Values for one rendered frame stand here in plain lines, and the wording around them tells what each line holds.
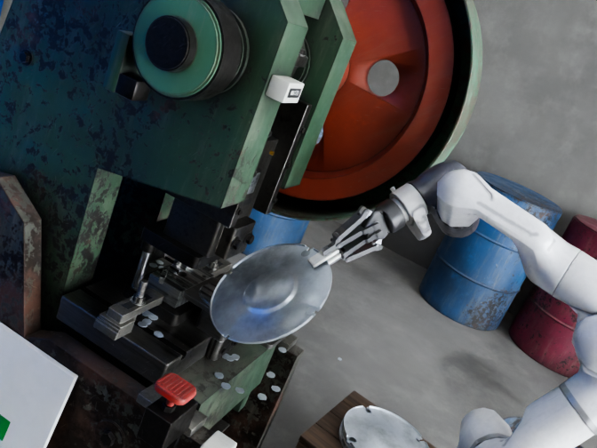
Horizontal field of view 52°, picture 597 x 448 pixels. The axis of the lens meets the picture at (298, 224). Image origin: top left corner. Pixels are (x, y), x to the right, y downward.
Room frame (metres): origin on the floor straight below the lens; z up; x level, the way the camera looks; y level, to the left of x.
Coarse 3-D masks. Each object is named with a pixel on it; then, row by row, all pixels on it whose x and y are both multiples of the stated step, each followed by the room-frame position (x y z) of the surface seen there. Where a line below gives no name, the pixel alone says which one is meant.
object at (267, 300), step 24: (240, 264) 1.36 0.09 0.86; (264, 264) 1.34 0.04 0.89; (288, 264) 1.32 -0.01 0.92; (216, 288) 1.30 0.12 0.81; (240, 288) 1.28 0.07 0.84; (264, 288) 1.26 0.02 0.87; (288, 288) 1.24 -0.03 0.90; (312, 288) 1.23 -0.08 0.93; (216, 312) 1.23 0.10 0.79; (240, 312) 1.21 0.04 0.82; (264, 312) 1.19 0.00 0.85; (288, 312) 1.18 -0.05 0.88; (240, 336) 1.15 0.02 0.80; (264, 336) 1.14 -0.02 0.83
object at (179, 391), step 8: (168, 376) 0.99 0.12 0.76; (176, 376) 0.99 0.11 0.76; (160, 384) 0.95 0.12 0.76; (168, 384) 0.96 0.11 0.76; (176, 384) 0.97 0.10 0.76; (184, 384) 0.98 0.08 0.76; (160, 392) 0.94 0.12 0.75; (168, 392) 0.94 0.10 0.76; (176, 392) 0.95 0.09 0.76; (184, 392) 0.96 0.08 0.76; (192, 392) 0.97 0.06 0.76; (168, 400) 0.96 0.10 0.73; (176, 400) 0.93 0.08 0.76; (184, 400) 0.94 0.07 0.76
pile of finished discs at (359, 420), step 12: (360, 408) 1.72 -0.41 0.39; (372, 408) 1.74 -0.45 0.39; (348, 420) 1.63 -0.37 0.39; (360, 420) 1.65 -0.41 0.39; (372, 420) 1.68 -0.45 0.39; (384, 420) 1.70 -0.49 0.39; (396, 420) 1.73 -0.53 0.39; (348, 432) 1.57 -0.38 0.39; (360, 432) 1.60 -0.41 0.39; (372, 432) 1.61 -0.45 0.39; (384, 432) 1.64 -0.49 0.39; (396, 432) 1.66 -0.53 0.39; (408, 432) 1.69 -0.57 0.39; (348, 444) 1.54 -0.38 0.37; (360, 444) 1.54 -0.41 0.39; (372, 444) 1.56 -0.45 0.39; (384, 444) 1.58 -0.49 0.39; (396, 444) 1.60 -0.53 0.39; (408, 444) 1.63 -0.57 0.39; (420, 444) 1.66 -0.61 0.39
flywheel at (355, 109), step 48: (384, 0) 1.67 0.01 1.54; (432, 0) 1.60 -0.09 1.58; (384, 48) 1.66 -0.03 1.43; (432, 48) 1.59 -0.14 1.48; (336, 96) 1.68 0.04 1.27; (384, 96) 1.64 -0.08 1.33; (432, 96) 1.57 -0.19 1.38; (336, 144) 1.66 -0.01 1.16; (384, 144) 1.63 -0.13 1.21; (288, 192) 1.65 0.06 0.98; (336, 192) 1.61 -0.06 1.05
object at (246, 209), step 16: (272, 144) 1.37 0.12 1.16; (256, 176) 1.35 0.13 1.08; (256, 192) 1.38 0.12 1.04; (176, 208) 1.29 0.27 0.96; (192, 208) 1.28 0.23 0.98; (176, 224) 1.29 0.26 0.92; (192, 224) 1.27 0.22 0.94; (208, 224) 1.26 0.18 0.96; (240, 224) 1.31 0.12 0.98; (192, 240) 1.27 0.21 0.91; (208, 240) 1.26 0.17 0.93; (224, 240) 1.28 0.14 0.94; (240, 240) 1.29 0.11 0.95; (208, 256) 1.26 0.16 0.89; (224, 256) 1.27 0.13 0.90
